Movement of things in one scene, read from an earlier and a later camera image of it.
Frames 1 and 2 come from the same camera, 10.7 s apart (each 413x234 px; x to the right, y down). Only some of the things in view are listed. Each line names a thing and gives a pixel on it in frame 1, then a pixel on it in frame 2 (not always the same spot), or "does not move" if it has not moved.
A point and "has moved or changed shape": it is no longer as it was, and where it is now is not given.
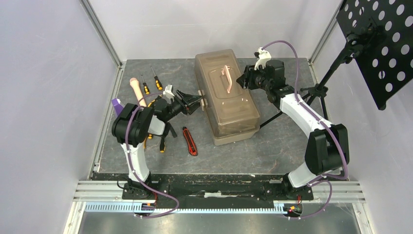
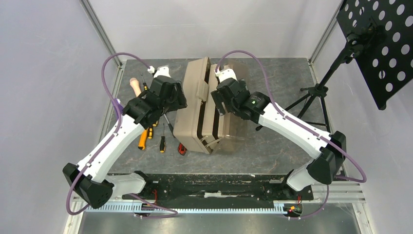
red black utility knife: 191,143 → 181,149
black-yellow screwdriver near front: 162,145 does not move
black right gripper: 251,79 → 220,105
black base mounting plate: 206,186 does not move
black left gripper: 189,99 → 180,102
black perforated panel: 380,33 does not move
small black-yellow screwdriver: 147,92 does not move
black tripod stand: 319,91 does not move
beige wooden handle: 135,84 does not move
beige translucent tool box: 229,107 has moved or changed shape
